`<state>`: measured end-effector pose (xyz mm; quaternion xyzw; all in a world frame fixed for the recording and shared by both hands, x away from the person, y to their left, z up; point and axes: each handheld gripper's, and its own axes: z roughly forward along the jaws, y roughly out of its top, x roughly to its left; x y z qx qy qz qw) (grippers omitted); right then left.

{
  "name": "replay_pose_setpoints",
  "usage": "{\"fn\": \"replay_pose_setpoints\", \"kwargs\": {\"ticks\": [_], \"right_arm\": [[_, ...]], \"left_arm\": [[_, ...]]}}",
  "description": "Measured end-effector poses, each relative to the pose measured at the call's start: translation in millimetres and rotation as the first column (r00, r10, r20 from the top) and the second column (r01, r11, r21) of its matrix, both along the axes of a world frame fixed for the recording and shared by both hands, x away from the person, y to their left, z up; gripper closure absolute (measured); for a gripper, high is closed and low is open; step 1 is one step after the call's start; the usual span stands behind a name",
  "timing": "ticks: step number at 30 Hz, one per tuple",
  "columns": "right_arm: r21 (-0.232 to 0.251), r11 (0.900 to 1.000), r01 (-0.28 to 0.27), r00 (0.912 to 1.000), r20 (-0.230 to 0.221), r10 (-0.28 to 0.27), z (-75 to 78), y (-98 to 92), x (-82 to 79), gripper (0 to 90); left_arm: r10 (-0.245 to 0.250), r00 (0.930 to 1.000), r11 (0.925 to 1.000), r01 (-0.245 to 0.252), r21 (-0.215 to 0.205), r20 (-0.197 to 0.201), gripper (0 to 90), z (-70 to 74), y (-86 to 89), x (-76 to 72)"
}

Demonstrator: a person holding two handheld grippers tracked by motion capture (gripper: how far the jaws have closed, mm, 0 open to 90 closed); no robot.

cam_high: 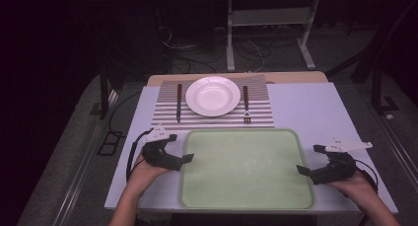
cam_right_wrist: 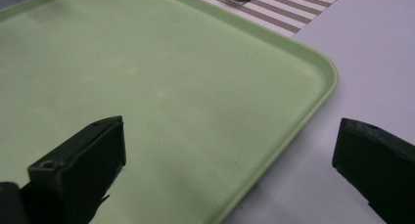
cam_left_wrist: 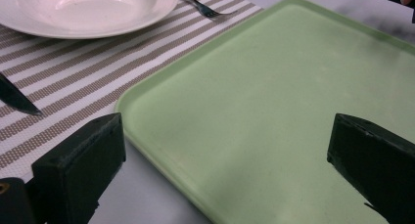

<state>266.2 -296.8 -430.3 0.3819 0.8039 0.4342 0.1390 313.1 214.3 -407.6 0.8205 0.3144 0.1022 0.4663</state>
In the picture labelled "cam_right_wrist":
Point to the light green plastic tray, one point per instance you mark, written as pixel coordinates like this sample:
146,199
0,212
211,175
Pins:
182,87

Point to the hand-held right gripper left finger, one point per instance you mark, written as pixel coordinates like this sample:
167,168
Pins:
78,171

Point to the brown striped placemat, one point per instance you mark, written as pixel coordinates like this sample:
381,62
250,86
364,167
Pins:
280,8

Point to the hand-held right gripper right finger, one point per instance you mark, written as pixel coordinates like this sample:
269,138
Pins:
375,165

